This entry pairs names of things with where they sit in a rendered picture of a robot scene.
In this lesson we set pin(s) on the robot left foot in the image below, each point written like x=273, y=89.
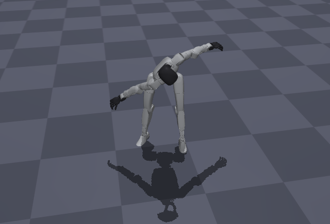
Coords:
x=182, y=146

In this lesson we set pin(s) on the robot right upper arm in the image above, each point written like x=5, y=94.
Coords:
x=152, y=84

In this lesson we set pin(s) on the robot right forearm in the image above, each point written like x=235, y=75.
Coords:
x=131, y=91

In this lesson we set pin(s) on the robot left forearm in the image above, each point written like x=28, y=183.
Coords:
x=201, y=49

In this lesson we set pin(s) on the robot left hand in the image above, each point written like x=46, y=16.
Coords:
x=216, y=45

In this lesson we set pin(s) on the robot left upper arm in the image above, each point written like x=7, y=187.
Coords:
x=179, y=58

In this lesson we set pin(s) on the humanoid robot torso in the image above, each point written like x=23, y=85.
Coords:
x=168, y=61

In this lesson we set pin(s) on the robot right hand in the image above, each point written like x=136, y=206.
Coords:
x=115, y=101

